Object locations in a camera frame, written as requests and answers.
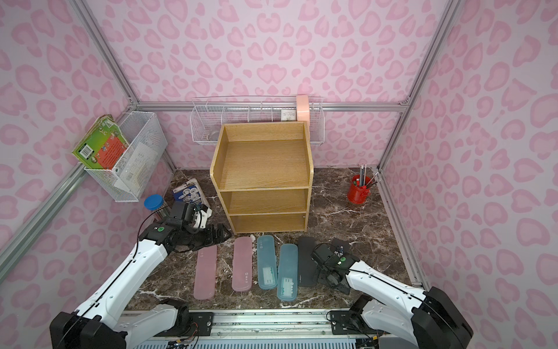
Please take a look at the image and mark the pink pencil case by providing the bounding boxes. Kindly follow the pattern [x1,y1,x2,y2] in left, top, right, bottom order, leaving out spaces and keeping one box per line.
[193,246,218,300]
[232,236,253,292]

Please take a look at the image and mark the small white card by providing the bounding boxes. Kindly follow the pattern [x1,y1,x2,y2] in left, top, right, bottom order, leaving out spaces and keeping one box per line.
[280,109,297,122]

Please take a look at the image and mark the pink box in basket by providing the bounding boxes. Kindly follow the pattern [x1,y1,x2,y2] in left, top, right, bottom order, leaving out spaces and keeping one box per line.
[296,95,310,127]

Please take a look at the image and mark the white wire back basket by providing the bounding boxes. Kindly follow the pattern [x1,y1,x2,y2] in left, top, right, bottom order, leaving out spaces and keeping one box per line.
[189,95,326,147]

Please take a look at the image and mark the black pencil case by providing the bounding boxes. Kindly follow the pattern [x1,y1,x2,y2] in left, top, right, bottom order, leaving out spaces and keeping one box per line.
[330,238,351,254]
[298,236,318,287]

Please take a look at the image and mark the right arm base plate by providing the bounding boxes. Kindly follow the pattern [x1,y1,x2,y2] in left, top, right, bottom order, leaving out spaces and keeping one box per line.
[325,310,373,335]

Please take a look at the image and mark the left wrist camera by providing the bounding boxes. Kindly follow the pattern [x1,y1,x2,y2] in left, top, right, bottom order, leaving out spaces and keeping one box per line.
[167,202,212,234]

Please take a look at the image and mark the red pen holder cup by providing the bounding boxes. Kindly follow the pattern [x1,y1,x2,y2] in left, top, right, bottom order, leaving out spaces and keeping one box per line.
[347,174,371,204]

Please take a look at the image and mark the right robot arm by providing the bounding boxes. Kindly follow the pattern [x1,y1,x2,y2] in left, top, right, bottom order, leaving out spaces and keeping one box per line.
[311,244,474,348]

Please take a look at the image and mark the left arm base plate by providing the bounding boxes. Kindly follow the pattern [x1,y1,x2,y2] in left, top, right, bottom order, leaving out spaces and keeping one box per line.
[160,311,214,338]

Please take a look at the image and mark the blue-lid pencil tube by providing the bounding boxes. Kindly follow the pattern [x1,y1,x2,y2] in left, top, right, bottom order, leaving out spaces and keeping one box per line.
[144,194,170,220]

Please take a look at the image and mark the green red book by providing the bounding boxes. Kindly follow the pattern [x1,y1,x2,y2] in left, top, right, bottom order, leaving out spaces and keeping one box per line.
[72,114,129,170]

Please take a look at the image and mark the teal pencil case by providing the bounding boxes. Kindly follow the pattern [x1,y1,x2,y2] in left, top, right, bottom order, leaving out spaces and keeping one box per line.
[277,244,299,302]
[257,235,278,290]

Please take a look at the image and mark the wooden three-tier shelf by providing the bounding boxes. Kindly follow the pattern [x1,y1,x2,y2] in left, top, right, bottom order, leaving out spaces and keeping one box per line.
[210,122,314,234]

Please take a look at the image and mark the white mesh side basket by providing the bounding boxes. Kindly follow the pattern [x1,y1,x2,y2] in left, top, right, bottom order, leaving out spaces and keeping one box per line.
[86,111,168,202]

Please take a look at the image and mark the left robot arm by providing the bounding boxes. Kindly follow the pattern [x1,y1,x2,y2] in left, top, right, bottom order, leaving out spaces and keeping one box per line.
[49,222,233,348]

